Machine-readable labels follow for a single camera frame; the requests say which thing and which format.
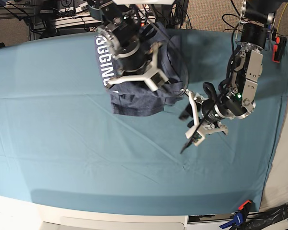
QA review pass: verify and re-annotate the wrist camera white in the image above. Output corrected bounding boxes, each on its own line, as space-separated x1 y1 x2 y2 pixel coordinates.
185 126 206 146
144 70 169 92

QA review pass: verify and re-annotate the teal table cloth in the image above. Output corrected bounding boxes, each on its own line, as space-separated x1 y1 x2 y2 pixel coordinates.
0 33 288 215

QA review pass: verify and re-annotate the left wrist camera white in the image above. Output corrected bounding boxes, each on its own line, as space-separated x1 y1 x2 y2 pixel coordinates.
185 126 206 146

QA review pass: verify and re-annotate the black plastic bag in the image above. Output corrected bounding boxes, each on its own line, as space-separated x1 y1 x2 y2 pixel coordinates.
245 204 288 230

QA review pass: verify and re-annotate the yellow cable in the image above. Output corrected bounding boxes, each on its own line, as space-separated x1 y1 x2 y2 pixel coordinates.
277 3 288 36

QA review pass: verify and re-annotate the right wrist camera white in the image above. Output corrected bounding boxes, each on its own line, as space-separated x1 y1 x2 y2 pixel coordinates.
144 70 169 92

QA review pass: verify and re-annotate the blue orange clamp bottom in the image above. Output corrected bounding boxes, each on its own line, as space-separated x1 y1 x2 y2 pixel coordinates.
219 200 252 230

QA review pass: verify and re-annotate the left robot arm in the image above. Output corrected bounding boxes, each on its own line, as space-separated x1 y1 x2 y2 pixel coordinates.
180 0 282 147

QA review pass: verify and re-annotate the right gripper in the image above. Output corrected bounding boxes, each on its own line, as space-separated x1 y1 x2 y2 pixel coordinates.
106 41 162 89

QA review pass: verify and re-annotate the blue-grey T-shirt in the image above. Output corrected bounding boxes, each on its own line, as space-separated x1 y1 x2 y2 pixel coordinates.
95 25 183 116

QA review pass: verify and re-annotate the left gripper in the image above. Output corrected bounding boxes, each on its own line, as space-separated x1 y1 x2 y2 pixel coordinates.
179 87 228 136

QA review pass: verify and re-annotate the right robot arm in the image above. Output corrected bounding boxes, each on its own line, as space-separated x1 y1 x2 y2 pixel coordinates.
87 0 168 92

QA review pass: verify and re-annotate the orange black clamp top right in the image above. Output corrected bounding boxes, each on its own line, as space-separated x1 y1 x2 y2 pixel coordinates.
272 36 287 63

